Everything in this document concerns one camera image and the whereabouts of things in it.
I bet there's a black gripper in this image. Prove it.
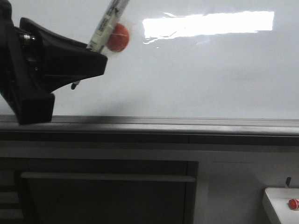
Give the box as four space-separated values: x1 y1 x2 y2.
0 0 107 125

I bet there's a white black whiteboard marker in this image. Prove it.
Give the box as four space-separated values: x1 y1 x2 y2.
71 0 131 91

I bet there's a red round whiteboard magnet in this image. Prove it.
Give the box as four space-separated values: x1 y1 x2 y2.
106 23 130 52

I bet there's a white whiteboard with aluminium frame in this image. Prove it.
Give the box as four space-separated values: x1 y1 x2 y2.
0 0 299 136

